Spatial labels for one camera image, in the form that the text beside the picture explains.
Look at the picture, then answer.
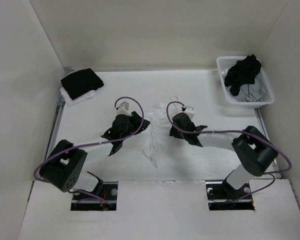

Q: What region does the white tank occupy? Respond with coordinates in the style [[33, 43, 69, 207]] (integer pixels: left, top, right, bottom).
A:
[[59, 87, 95, 107], [123, 102, 181, 168]]

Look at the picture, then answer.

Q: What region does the black tank top in basket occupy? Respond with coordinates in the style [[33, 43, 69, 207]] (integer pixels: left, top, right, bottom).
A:
[[224, 54, 262, 96]]

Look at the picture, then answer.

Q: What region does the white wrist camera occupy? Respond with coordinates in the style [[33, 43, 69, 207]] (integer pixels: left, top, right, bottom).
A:
[[115, 101, 131, 117], [181, 105, 195, 120]]

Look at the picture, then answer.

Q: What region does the right aluminium table rail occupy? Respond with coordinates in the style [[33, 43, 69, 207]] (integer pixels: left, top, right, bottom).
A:
[[254, 107, 283, 180]]

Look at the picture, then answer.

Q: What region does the folded black tank top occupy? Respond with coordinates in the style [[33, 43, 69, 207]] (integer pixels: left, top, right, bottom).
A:
[[60, 68, 104, 100]]

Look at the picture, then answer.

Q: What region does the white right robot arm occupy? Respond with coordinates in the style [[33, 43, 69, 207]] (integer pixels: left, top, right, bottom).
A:
[[169, 112, 278, 198]]

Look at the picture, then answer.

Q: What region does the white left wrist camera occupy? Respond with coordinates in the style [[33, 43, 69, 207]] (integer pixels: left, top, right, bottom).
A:
[[115, 101, 131, 117]]

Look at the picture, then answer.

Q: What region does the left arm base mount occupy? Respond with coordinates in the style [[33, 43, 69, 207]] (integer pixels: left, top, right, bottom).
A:
[[70, 181, 119, 212]]

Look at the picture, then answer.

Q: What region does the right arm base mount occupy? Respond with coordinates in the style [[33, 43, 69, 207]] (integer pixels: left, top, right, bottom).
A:
[[205, 181, 255, 211]]

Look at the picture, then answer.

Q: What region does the left aluminium table rail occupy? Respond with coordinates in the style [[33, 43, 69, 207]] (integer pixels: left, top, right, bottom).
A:
[[45, 97, 66, 160]]

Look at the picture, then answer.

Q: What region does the grey tank top in basket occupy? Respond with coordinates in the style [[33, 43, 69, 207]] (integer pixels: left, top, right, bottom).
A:
[[234, 74, 267, 102]]

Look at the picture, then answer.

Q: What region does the aluminium table rail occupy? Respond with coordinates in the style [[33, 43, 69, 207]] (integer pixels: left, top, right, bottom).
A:
[[45, 97, 66, 160], [254, 107, 283, 180]]

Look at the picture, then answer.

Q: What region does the folded white tank top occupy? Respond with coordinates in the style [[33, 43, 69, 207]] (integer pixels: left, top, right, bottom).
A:
[[59, 87, 95, 107]]

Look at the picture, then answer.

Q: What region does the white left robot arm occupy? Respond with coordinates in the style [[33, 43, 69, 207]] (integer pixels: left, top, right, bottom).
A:
[[33, 111, 151, 200]]

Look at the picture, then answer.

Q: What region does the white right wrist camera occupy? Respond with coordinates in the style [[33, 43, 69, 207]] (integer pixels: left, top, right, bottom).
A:
[[181, 105, 195, 120]]

